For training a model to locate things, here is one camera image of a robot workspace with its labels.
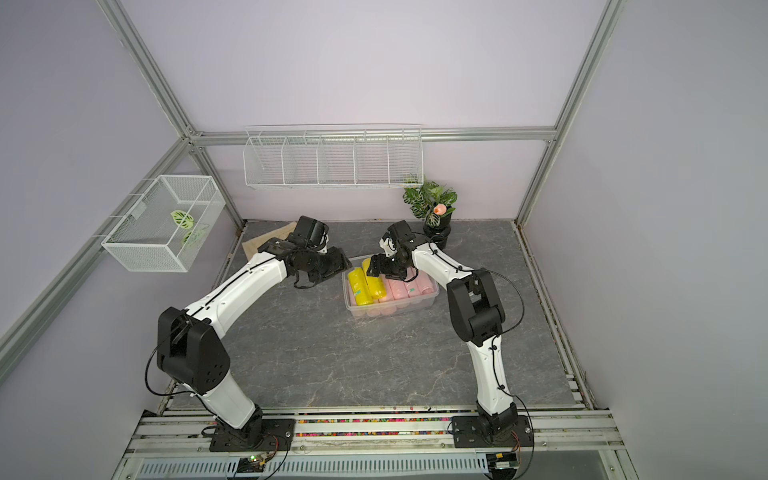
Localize pink roll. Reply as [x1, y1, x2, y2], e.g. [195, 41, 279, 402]
[416, 270, 435, 295]
[405, 279, 423, 298]
[385, 278, 409, 302]

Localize yellow trash bag roll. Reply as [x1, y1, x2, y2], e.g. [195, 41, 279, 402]
[362, 257, 387, 301]
[347, 267, 375, 306]

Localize clear plastic storage box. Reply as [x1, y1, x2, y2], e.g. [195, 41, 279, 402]
[342, 256, 440, 319]

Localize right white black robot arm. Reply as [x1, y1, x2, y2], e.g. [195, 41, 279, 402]
[368, 221, 533, 442]

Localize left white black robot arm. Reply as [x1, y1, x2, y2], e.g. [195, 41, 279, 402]
[150, 239, 351, 444]

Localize potted plant black pot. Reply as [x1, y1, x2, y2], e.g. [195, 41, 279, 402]
[403, 176, 458, 250]

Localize beige work glove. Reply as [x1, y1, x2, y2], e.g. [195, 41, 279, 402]
[242, 222, 297, 261]

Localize white mesh basket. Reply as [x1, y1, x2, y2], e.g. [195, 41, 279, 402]
[102, 175, 225, 273]

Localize white ventilation grille strip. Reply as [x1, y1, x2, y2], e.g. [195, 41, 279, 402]
[134, 453, 490, 479]

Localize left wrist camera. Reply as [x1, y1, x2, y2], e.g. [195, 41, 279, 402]
[291, 215, 329, 250]

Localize white wire wall shelf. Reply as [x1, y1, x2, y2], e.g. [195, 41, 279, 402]
[242, 123, 425, 190]

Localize aluminium frame rails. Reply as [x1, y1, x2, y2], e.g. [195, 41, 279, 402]
[1, 1, 625, 380]

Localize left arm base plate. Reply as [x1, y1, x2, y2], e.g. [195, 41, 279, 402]
[209, 418, 296, 452]

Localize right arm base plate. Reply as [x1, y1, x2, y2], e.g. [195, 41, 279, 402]
[447, 415, 535, 450]

